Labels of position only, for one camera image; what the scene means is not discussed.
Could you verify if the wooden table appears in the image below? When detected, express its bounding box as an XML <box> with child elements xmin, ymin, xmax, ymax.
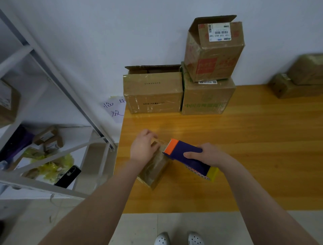
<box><xmin>113</xmin><ymin>83</ymin><xmax>323</xmax><ymax>214</ymax></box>

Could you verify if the grey metal shelf rack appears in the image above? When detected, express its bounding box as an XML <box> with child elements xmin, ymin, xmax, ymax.
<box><xmin>0</xmin><ymin>7</ymin><xmax>118</xmax><ymax>199</ymax></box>

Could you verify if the person's left hand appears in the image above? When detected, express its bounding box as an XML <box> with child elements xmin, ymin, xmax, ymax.
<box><xmin>130</xmin><ymin>129</ymin><xmax>161</xmax><ymax>166</ymax></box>

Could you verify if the box barcode label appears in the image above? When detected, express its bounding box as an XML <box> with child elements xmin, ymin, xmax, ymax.
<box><xmin>274</xmin><ymin>73</ymin><xmax>323</xmax><ymax>99</ymax></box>

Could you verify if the person's left forearm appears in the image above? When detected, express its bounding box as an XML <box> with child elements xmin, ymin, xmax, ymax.
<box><xmin>38</xmin><ymin>159</ymin><xmax>144</xmax><ymax>245</ymax></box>

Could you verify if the blue orange tape dispenser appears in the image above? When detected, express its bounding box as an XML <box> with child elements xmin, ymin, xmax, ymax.
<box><xmin>163</xmin><ymin>138</ymin><xmax>221</xmax><ymax>182</ymax></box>

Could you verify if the thin white cable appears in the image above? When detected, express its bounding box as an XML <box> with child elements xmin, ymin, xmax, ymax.
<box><xmin>48</xmin><ymin>194</ymin><xmax>86</xmax><ymax>223</ymax></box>

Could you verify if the person's right forearm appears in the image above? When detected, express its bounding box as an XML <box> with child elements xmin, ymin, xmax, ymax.
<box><xmin>219</xmin><ymin>159</ymin><xmax>321</xmax><ymax>245</ymax></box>

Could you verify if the small open-flap cardboard box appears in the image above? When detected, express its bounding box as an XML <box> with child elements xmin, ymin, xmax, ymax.
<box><xmin>289</xmin><ymin>54</ymin><xmax>323</xmax><ymax>85</ymax></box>

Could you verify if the small box with white label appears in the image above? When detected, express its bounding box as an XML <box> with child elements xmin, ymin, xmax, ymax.
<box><xmin>138</xmin><ymin>141</ymin><xmax>173</xmax><ymax>190</ymax></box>

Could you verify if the person's right hand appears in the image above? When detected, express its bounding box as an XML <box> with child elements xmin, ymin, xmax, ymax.
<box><xmin>184</xmin><ymin>142</ymin><xmax>233</xmax><ymax>172</ymax></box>

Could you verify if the large worn shelf carton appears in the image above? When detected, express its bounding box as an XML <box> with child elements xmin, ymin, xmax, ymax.
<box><xmin>0</xmin><ymin>80</ymin><xmax>21</xmax><ymax>128</ymax></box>

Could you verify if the dark blue bag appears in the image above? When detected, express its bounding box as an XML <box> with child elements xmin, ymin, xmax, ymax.
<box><xmin>0</xmin><ymin>125</ymin><xmax>35</xmax><ymax>165</ymax></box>

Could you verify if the black mobile phone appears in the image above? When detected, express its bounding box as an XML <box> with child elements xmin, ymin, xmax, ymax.
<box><xmin>54</xmin><ymin>165</ymin><xmax>82</xmax><ymax>189</ymax></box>

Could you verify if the yellow plastic bag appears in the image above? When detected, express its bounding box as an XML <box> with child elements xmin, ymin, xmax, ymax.
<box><xmin>25</xmin><ymin>151</ymin><xmax>75</xmax><ymax>183</ymax></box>

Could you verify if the white perforated clog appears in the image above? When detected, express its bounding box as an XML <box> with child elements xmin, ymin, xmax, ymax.
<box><xmin>154</xmin><ymin>232</ymin><xmax>171</xmax><ymax>245</ymax></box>
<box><xmin>187</xmin><ymin>232</ymin><xmax>206</xmax><ymax>245</ymax></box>

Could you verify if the small open carton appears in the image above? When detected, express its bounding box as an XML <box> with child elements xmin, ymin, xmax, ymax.
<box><xmin>33</xmin><ymin>126</ymin><xmax>65</xmax><ymax>152</ymax></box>

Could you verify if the white paper wall sign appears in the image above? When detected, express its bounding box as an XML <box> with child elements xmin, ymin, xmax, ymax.
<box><xmin>101</xmin><ymin>96</ymin><xmax>127</xmax><ymax>122</ymax></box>

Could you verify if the stack of cardboard boxes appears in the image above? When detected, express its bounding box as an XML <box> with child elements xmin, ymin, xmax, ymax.
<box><xmin>122</xmin><ymin>14</ymin><xmax>245</xmax><ymax>115</ymax></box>

